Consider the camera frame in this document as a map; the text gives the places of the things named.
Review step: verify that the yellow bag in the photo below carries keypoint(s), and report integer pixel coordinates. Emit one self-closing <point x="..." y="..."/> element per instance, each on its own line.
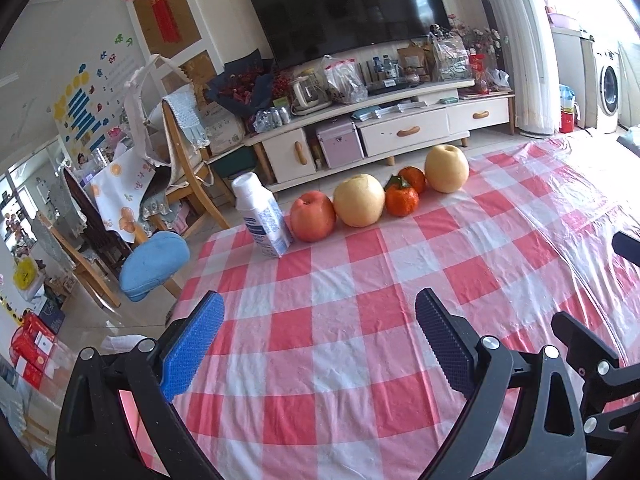
<point x="25" y="275"/>

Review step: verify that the black television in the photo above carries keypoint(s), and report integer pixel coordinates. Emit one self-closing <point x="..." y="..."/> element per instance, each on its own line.
<point x="350" y="5"/>

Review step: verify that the white cardboard box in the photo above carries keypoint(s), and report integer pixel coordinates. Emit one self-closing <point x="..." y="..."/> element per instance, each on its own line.
<point x="222" y="127"/>

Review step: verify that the pack of silver cans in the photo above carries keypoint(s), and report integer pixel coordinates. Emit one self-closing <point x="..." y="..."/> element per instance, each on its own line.
<point x="272" y="119"/>

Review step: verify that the stack of red gift boxes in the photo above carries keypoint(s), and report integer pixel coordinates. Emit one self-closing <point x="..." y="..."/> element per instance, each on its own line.
<point x="32" y="350"/>

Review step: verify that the cream TV cabinet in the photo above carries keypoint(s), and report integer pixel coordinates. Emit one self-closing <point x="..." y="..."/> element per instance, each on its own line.
<point x="400" y="130"/>

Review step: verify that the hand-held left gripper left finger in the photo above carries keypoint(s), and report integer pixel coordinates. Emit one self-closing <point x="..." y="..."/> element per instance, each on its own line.
<point x="192" y="345"/>

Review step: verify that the pink flower bunch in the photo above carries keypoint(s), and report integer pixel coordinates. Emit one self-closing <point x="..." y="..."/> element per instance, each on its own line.
<point x="475" y="35"/>

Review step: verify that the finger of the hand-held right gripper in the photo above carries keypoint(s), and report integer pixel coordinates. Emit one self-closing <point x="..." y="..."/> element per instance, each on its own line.
<point x="585" y="340"/>
<point x="627" y="250"/>

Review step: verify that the dark wooden chair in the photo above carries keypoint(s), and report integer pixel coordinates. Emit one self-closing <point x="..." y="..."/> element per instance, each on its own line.
<point x="95" y="225"/>

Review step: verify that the red apple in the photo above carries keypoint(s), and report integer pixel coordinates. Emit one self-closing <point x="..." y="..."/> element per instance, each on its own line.
<point x="312" y="217"/>

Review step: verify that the small white plastic bag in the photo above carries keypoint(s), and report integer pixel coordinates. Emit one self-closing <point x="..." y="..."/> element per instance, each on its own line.
<point x="497" y="80"/>

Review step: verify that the orange tangerine with leaf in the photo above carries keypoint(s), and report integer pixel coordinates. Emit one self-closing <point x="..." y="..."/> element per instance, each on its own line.
<point x="401" y="200"/>
<point x="414" y="179"/>

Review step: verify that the wooden chair with lace cover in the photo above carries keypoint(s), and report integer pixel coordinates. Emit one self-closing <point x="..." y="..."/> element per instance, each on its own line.
<point x="137" y="125"/>

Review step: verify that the white milk bottle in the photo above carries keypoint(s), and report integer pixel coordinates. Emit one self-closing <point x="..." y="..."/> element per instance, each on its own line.
<point x="260" y="215"/>

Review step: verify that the red package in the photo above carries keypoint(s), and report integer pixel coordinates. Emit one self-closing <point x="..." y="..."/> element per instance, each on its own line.
<point x="477" y="72"/>

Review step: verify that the white curtain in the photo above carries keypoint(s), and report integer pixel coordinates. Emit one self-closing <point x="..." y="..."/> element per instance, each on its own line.
<point x="520" y="45"/>

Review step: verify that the large yellow pear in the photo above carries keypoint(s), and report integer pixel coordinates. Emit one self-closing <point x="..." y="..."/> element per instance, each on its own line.
<point x="359" y="202"/>

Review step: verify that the pink storage box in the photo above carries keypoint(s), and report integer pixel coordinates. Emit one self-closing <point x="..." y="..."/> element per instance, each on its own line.
<point x="340" y="142"/>

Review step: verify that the small red box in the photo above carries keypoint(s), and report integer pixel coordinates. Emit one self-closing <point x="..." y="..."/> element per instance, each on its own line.
<point x="567" y="121"/>

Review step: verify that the blue wall sticker chart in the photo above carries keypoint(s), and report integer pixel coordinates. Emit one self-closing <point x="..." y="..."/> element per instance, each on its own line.
<point x="82" y="105"/>

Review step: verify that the dark wrapped flower bouquet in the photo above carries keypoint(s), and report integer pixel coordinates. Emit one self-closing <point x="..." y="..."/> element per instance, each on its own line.
<point x="245" y="85"/>

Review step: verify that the cream electric kettle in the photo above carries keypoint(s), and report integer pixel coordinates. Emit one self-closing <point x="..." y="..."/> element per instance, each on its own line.
<point x="307" y="92"/>

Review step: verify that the blue cushioned stool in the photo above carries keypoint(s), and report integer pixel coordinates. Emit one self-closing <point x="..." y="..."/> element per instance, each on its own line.
<point x="155" y="265"/>

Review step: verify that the clear plastic bag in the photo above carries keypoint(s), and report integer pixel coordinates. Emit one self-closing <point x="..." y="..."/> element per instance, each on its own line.
<point x="448" y="57"/>

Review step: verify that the small yellow pear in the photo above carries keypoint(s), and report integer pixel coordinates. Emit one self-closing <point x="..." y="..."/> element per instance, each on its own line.
<point x="446" y="169"/>

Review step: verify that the white orange-print cloth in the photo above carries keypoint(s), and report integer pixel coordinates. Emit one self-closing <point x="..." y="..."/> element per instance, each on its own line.
<point x="125" y="195"/>

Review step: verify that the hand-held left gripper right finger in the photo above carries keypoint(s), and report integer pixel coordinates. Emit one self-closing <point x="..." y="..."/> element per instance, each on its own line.
<point x="445" y="345"/>

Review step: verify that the clear water bottle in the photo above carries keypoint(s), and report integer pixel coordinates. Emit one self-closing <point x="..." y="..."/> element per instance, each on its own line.
<point x="392" y="67"/>
<point x="378" y="67"/>

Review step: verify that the brown paper bag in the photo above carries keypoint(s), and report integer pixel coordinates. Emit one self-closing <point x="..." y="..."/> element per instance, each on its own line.
<point x="414" y="62"/>

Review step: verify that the pink checked tablecloth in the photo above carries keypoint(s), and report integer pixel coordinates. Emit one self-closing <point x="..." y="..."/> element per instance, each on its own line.
<point x="350" y="310"/>

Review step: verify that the white washing machine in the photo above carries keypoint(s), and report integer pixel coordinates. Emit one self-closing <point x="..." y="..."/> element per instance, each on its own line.
<point x="609" y="90"/>

